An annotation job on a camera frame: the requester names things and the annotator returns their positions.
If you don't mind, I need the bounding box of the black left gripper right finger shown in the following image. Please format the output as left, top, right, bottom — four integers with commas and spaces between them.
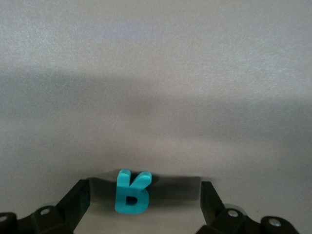
198, 181, 300, 234

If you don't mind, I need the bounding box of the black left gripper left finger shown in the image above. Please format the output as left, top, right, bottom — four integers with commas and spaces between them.
0, 179, 90, 234

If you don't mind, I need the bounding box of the teal foam letter R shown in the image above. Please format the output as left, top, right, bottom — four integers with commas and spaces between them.
114, 169, 153, 215

